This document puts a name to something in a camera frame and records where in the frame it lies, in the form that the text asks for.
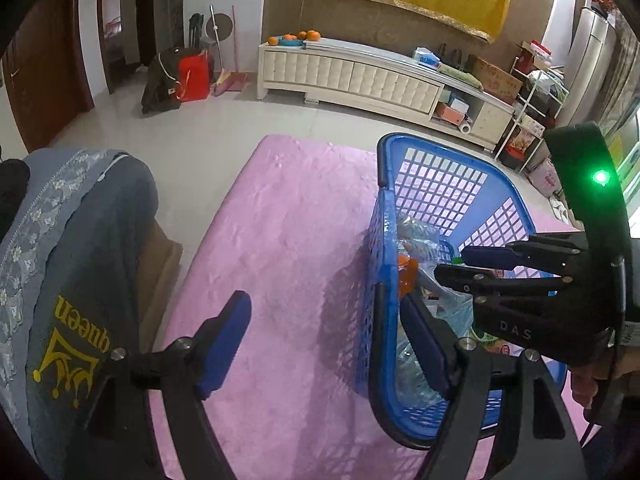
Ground bear cake blue wrapper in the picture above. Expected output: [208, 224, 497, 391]
[418, 266, 473, 337]

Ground blue plastic mesh basket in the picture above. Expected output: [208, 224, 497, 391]
[354, 132, 569, 451]

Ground light blue lattice snack pack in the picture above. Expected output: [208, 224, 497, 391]
[397, 214, 456, 278]

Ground orange wafer bar wrapper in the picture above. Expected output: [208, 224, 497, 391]
[398, 254, 420, 299]

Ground operator hand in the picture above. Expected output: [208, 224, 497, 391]
[570, 347, 640, 408]

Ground pink shopping bag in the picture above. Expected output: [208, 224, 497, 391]
[527, 157, 562, 198]

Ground grey embroidered queen cushion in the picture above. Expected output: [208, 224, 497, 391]
[1, 148, 158, 479]

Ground white metal shelf rack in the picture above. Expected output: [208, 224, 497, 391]
[495, 40, 568, 174]

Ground cardboard box on cabinet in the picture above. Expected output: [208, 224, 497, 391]
[465, 54, 522, 105]

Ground pink quilted table cloth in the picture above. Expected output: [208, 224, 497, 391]
[157, 136, 424, 479]

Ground green folded cloth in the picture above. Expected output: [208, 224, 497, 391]
[437, 63, 484, 91]

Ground blue tissue pack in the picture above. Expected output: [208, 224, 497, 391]
[412, 47, 442, 70]

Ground cream tufted tv cabinet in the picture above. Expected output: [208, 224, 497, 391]
[257, 38, 513, 152]

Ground black bag on floor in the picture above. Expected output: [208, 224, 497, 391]
[141, 47, 198, 115]

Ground red shopping bag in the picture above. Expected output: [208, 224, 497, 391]
[176, 49, 209, 103]

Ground pink broom and dustpan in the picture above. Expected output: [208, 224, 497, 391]
[207, 4, 248, 96]

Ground oranges on blue plate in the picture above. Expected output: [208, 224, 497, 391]
[267, 30, 321, 47]

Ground dark brown wooden door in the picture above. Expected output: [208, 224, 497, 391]
[2, 0, 93, 152]

